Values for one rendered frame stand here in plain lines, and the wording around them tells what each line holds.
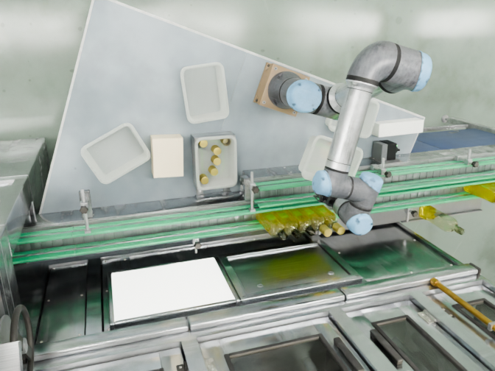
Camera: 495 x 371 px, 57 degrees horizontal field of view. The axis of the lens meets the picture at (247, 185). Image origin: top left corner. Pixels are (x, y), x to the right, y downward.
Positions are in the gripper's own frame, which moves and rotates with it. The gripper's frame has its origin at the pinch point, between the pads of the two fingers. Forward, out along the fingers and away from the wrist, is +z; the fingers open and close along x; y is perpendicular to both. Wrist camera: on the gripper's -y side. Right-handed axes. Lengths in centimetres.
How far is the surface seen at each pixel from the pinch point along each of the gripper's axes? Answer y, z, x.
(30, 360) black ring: 89, -42, 56
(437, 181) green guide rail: -68, 18, -7
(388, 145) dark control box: -43, 29, -14
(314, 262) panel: -5.7, -8.8, 30.9
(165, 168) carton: 54, 26, 19
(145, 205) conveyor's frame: 58, 26, 37
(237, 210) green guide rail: 23.5, 13.7, 25.8
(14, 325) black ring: 95, -49, 38
